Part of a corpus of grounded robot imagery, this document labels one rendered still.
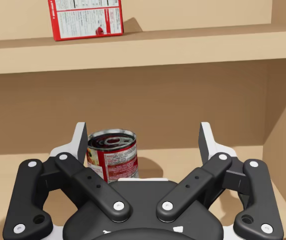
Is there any red and white can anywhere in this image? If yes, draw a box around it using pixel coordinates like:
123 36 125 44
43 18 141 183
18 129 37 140
86 128 139 185

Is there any red and white carton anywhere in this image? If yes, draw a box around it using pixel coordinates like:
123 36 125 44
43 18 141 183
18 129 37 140
47 0 125 42

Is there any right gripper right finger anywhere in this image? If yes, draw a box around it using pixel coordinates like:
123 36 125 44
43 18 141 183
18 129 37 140
155 121 285 240

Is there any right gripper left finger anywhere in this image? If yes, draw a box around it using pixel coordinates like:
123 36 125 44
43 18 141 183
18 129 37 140
2 121 133 240

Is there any pale wooden shelf unit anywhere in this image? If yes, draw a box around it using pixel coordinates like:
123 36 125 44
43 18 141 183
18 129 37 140
0 0 286 240

